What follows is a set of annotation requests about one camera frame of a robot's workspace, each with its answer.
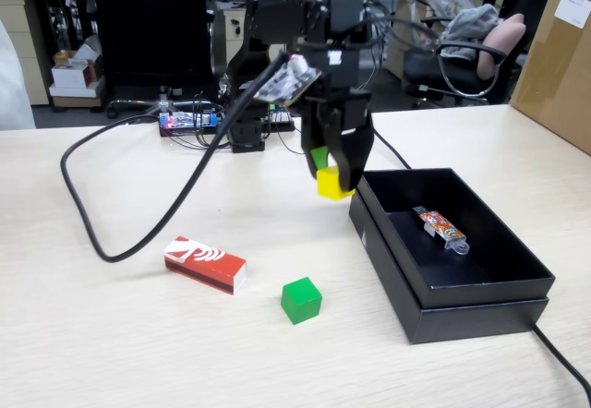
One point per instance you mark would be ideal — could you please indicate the beige drawer cabinet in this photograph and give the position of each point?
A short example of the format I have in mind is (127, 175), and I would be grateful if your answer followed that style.
(34, 34)

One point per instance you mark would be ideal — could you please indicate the green cube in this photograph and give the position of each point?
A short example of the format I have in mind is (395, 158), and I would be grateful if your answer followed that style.
(300, 302)

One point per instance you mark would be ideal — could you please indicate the pink cushion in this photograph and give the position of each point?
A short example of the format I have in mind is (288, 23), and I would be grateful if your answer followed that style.
(501, 43)

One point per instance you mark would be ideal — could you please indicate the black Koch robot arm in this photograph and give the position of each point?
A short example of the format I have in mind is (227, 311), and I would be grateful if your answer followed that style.
(277, 15)

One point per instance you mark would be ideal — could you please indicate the black open box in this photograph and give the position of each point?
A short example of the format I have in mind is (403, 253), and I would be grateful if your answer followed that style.
(480, 322)

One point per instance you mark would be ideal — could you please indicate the open white paper box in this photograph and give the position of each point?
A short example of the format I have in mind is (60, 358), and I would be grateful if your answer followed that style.
(88, 50)

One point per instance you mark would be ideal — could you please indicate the white paper label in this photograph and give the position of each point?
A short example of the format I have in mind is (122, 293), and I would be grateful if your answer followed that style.
(572, 8)

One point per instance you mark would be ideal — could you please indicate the black high-back office chair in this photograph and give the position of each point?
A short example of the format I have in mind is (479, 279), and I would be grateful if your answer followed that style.
(148, 25)

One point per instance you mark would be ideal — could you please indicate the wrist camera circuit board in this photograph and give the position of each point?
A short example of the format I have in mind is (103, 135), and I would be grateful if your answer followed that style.
(288, 80)

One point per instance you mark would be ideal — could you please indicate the black cardboard box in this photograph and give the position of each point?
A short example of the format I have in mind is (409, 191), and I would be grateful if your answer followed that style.
(489, 295)

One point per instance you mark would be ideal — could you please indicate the red and white carton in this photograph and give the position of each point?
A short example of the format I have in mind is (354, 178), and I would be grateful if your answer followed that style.
(203, 265)

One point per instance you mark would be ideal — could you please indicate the yellow cube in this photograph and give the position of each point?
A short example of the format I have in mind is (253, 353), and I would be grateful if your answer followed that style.
(329, 184)

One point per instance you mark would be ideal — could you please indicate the person in white clothing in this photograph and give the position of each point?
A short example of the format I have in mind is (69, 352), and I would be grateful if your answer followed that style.
(14, 89)

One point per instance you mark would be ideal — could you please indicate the blue controller board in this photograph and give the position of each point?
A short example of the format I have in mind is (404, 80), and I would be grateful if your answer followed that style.
(184, 120)

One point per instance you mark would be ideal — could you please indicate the large labelled cardboard box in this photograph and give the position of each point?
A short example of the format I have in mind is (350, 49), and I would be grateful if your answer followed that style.
(554, 80)

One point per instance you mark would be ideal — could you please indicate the grey garment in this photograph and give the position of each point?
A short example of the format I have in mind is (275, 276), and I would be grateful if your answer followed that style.
(471, 25)

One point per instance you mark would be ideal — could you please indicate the brown cardboard box behind chair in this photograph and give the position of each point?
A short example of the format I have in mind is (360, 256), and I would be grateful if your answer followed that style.
(397, 57)

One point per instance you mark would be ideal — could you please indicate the white carton with red side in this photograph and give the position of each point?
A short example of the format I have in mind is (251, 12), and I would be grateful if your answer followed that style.
(69, 75)

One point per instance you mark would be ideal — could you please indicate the colourful stick in clear case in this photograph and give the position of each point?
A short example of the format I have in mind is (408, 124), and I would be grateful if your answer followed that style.
(438, 225)

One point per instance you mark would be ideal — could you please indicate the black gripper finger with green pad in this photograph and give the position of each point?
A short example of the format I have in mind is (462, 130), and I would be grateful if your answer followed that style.
(318, 159)

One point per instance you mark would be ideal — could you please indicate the flat white box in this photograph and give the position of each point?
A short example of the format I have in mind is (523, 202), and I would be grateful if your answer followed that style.
(78, 92)

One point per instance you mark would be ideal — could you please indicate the black chrome-frame office chair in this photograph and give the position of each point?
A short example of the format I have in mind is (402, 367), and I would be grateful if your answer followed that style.
(425, 64)

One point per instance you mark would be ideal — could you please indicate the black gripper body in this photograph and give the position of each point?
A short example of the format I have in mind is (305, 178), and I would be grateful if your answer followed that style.
(339, 75)

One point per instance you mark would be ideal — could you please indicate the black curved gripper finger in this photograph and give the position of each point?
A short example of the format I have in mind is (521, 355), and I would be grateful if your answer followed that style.
(358, 154)

